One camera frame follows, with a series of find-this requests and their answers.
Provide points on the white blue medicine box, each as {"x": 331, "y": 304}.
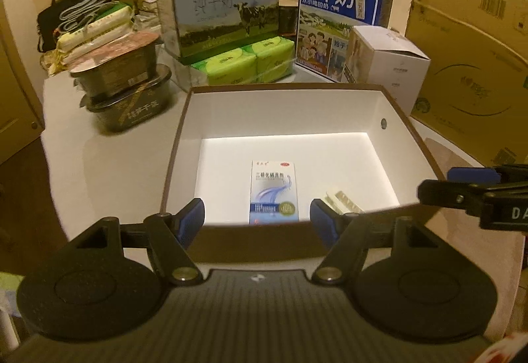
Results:
{"x": 273, "y": 192}

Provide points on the white pill blister pack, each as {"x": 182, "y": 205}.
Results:
{"x": 344, "y": 201}

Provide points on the white cardboard box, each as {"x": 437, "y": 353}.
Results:
{"x": 392, "y": 74}

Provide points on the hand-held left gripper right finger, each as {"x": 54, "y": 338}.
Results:
{"x": 324, "y": 215}

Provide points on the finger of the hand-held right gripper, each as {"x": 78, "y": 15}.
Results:
{"x": 466, "y": 174}
{"x": 445, "y": 194}

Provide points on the green tissue pack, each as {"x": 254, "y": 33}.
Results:
{"x": 225, "y": 68}
{"x": 274, "y": 55}

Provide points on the large brown cardboard box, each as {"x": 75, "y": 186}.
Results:
{"x": 466, "y": 57}

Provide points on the brown storage box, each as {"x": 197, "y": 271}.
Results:
{"x": 264, "y": 243}

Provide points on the black bag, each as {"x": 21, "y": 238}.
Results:
{"x": 47, "y": 22}

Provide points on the light blue cow milk carton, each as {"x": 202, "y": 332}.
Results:
{"x": 214, "y": 8}

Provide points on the stack of yellow white packets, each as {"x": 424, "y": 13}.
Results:
{"x": 99, "y": 33}

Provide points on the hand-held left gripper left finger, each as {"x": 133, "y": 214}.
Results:
{"x": 194, "y": 218}

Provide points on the wooden cabinet door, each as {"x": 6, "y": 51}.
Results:
{"x": 16, "y": 99}

